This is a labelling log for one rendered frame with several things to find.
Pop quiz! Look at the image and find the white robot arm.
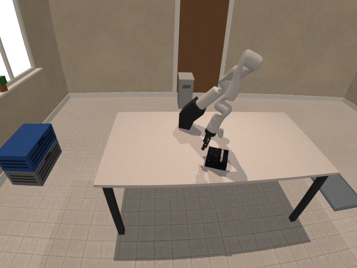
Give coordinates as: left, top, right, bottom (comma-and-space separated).
196, 49, 263, 138

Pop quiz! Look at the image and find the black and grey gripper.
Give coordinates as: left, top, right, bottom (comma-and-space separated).
201, 128, 216, 150

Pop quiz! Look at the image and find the black lighting desk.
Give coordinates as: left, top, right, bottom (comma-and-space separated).
205, 146, 229, 171

